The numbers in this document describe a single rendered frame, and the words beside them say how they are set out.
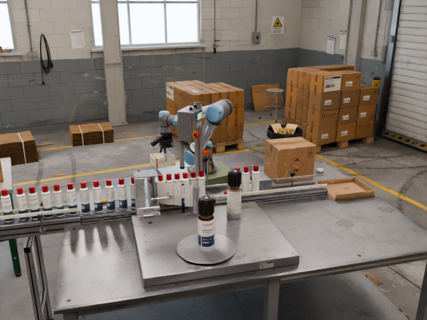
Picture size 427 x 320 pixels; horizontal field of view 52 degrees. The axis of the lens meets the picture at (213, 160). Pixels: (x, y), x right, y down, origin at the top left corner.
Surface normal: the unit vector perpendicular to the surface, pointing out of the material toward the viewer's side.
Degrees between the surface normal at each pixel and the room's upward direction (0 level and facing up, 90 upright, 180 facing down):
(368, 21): 90
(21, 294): 0
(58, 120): 90
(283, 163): 90
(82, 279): 0
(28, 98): 90
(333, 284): 1
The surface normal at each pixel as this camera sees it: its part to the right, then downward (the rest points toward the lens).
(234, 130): 0.42, 0.27
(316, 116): -0.88, 0.14
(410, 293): 0.00, -0.94
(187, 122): -0.35, 0.32
